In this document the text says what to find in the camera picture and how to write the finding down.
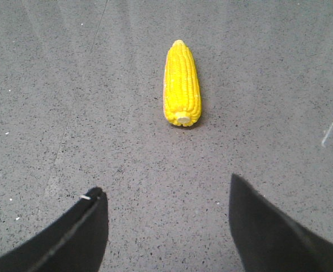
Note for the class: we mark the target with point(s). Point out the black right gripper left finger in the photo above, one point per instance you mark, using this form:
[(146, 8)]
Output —
[(74, 242)]

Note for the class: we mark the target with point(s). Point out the yellow corn cob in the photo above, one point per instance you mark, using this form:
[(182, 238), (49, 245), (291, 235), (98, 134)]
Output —
[(182, 103)]

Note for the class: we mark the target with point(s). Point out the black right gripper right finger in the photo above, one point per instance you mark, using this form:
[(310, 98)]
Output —
[(269, 240)]

